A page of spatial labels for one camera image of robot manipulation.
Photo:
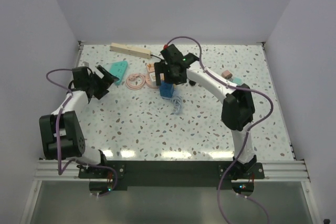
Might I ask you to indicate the light teal charger plug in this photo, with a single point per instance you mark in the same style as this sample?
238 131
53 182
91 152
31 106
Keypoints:
237 81

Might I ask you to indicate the beige power strip red sockets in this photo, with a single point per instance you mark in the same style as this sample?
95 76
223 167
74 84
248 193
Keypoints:
130 50

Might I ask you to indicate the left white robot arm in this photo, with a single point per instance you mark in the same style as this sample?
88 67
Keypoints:
61 133

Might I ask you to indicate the blue cube socket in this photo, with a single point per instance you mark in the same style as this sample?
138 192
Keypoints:
166 90

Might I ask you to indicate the white cube socket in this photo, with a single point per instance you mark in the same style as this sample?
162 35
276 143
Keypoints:
150 80

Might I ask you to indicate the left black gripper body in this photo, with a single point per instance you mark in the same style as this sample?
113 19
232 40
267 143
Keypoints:
98 85

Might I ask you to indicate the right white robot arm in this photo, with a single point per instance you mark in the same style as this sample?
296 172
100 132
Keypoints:
237 102

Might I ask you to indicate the teal triangular power strip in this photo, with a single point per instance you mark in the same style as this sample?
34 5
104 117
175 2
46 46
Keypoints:
117 69

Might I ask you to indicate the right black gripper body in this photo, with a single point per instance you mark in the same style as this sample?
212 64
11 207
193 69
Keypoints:
170 76

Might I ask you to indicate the pink cube socket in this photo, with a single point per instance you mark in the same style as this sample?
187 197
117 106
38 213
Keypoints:
150 67

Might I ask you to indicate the pink charger plug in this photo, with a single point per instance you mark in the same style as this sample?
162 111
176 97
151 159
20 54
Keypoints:
226 74

